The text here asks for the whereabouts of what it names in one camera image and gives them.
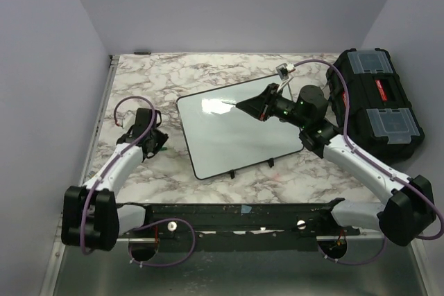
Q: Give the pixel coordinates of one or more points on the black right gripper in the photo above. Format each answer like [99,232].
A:
[261,105]

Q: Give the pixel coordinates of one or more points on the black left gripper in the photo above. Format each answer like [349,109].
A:
[161,138]

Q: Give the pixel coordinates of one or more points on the white whiteboard black frame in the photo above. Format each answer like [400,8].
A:
[221,139]

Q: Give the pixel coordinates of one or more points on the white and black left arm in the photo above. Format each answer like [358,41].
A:
[91,217]

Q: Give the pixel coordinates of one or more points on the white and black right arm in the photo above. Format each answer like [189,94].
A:
[405,207]

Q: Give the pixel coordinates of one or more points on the black plastic toolbox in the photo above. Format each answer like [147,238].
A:
[381,119]

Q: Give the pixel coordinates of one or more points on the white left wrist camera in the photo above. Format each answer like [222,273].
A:
[126,123]

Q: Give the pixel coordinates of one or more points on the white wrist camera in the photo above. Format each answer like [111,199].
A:
[283,70]
[126,123]

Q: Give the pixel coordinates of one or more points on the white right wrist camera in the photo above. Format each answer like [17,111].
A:
[283,70]

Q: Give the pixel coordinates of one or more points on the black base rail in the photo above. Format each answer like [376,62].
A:
[237,227]

